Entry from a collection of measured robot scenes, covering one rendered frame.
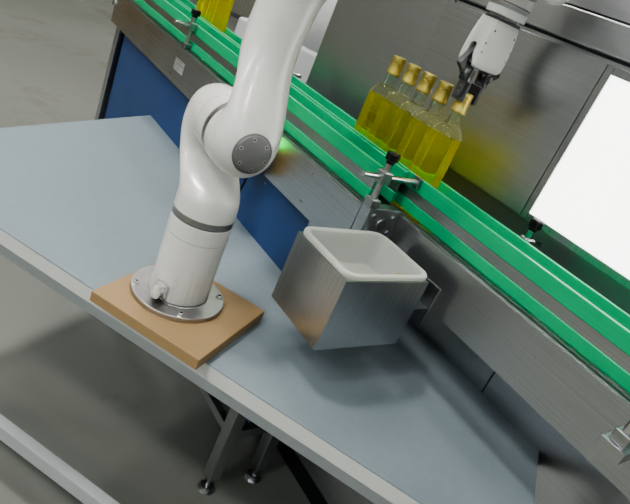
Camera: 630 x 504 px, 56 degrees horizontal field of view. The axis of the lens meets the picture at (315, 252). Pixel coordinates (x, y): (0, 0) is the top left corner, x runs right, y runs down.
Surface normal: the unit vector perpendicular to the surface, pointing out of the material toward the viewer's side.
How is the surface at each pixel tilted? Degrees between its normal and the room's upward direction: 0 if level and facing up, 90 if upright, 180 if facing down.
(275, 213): 90
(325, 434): 0
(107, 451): 0
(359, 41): 90
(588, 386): 90
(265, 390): 0
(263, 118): 62
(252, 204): 90
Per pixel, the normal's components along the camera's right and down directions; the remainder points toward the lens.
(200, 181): 0.19, -0.54
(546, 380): -0.77, -0.04
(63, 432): 0.37, -0.84
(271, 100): 0.63, 0.11
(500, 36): 0.46, 0.54
